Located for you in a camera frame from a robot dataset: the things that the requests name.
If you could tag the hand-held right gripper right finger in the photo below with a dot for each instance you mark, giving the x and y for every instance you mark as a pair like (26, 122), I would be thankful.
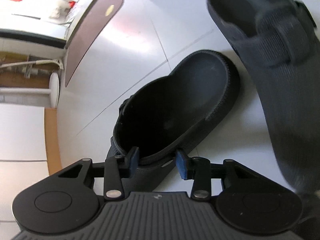
(181, 165)

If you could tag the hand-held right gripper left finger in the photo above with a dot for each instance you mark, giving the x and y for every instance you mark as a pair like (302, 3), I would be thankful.
(133, 158)

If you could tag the white floor stand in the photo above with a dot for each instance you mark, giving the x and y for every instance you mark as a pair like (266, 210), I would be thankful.
(53, 90)

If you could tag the white mop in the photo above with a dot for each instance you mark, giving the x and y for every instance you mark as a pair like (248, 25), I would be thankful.
(37, 62)

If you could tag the brown door mat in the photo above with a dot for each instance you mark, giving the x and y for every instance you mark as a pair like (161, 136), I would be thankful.
(95, 25)

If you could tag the black door frame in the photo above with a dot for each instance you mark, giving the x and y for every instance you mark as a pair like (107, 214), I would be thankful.
(30, 38)

